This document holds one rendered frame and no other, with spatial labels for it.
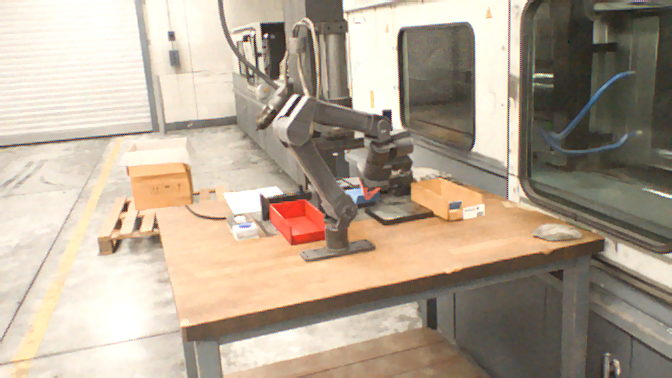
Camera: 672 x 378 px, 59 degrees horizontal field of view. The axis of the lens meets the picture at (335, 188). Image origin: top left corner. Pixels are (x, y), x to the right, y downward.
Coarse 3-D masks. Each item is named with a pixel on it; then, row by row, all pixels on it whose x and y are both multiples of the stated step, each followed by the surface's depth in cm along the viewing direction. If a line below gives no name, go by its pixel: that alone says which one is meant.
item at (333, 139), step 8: (320, 128) 199; (328, 128) 191; (336, 128) 189; (344, 128) 190; (328, 136) 192; (336, 136) 191; (344, 136) 193; (352, 136) 194; (360, 136) 195; (320, 144) 189; (328, 144) 190; (336, 144) 191; (344, 144) 192; (352, 144) 193; (360, 144) 194; (320, 152) 190; (328, 152) 194; (336, 152) 195
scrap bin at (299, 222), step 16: (272, 208) 185; (288, 208) 191; (304, 208) 192; (272, 224) 187; (288, 224) 168; (304, 224) 184; (320, 224) 178; (288, 240) 170; (304, 240) 168; (320, 240) 170
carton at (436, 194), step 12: (432, 180) 202; (444, 180) 201; (420, 192) 194; (432, 192) 187; (444, 192) 203; (456, 192) 195; (468, 192) 188; (420, 204) 195; (432, 204) 187; (444, 204) 180; (468, 204) 189; (480, 204) 182; (444, 216) 181; (456, 216) 180; (468, 216) 181
